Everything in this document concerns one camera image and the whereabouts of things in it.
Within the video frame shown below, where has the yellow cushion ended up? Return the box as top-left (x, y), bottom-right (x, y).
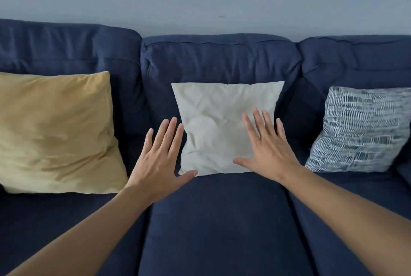
top-left (0, 71), bottom-right (129, 195)

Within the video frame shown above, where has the person's left forearm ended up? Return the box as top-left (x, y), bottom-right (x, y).
top-left (6, 185), bottom-right (152, 276)

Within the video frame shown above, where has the navy blue sofa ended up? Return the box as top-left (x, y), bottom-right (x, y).
top-left (0, 19), bottom-right (411, 276)

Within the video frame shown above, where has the person's left hand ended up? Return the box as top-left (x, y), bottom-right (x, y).
top-left (125, 117), bottom-right (198, 204)

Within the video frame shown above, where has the person's right hand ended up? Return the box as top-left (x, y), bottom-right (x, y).
top-left (233, 107), bottom-right (302, 185)

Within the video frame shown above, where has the person's right forearm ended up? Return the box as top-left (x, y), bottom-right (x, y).
top-left (284, 165), bottom-right (411, 276)

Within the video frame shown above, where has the blue white patterned cushion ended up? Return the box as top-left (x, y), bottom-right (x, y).
top-left (304, 86), bottom-right (411, 173)

